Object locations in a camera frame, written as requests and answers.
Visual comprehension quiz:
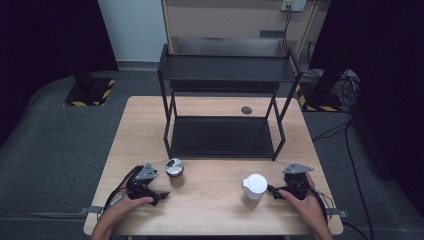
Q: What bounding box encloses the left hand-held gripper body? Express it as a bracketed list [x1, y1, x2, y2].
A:
[126, 162, 161, 201]

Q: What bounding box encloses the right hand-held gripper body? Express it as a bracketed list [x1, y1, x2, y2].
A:
[279, 162, 315, 201]

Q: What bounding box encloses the white-lid glass spice jar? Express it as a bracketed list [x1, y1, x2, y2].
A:
[240, 173, 269, 210]

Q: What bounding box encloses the silver-lid glass spice jar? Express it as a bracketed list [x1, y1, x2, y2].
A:
[165, 157, 186, 189]

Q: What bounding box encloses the black metal two-tier rack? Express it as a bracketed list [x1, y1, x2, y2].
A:
[157, 43, 304, 162]

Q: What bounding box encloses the person's left hand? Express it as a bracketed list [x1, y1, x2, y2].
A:
[105, 194, 154, 228]

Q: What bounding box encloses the person's right hand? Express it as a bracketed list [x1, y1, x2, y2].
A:
[278, 172, 329, 232]

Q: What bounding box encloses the striped black stand base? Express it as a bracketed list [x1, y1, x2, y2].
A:
[63, 68, 117, 108]
[294, 68, 344, 113]

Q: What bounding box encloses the black curtain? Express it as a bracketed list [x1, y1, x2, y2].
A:
[0, 0, 120, 146]
[309, 0, 424, 209]

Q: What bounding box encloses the beige wooden cabinet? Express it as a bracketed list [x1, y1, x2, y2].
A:
[161, 0, 323, 58]

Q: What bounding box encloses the left hand-held gripper cable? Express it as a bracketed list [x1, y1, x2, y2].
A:
[97, 164, 145, 223]

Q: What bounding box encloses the grey table edge bracket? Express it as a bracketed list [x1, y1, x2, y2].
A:
[324, 207, 349, 219]
[79, 205, 105, 215]

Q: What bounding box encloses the black floor cable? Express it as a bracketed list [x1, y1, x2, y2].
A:
[311, 119, 376, 240]

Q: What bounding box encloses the tangle of floor cables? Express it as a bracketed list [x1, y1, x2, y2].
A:
[333, 68, 362, 108]

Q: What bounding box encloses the grey cabinet handle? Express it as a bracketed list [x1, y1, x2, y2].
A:
[259, 30, 286, 39]

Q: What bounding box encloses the black outlet cable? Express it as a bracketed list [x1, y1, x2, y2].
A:
[282, 4, 293, 53]

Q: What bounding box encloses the white wall power outlet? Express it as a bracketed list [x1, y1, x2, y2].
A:
[280, 0, 307, 13]

